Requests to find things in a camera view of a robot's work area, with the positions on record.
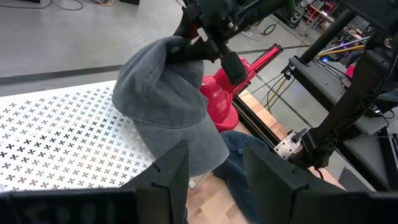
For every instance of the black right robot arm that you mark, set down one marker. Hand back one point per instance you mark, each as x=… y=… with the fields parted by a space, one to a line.
x=351 y=102

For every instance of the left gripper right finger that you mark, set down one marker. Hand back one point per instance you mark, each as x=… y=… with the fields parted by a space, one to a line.
x=286 y=193

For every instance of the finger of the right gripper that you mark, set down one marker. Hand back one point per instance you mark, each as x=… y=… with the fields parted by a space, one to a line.
x=199 y=57
x=199 y=46

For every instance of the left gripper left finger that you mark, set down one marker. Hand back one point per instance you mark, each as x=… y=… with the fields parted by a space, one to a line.
x=168 y=186

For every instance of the dark blue baseball cap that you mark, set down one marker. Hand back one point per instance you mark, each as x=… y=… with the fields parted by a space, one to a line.
x=236 y=168

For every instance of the grey baseball cap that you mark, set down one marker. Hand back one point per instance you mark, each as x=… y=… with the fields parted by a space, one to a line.
x=161 y=102

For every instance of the red desk lamp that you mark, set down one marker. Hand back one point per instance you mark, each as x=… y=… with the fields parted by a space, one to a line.
x=220 y=102

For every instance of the white perforated metal shelf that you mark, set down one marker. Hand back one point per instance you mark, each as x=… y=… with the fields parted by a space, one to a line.
x=62 y=140

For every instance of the black pole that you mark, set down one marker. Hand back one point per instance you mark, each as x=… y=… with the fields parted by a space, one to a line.
x=326 y=37

